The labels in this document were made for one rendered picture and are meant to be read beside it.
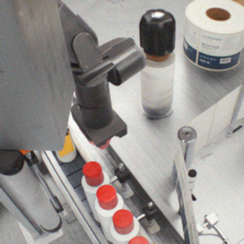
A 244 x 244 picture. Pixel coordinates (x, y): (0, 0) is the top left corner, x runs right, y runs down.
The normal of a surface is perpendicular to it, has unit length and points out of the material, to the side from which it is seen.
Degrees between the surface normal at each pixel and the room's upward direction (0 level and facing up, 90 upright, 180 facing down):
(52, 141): 90
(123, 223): 2
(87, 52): 63
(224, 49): 90
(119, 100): 0
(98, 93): 90
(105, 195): 3
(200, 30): 90
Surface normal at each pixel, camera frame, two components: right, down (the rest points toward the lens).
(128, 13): -0.07, -0.62
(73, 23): 0.57, 0.21
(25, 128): -0.05, 0.78
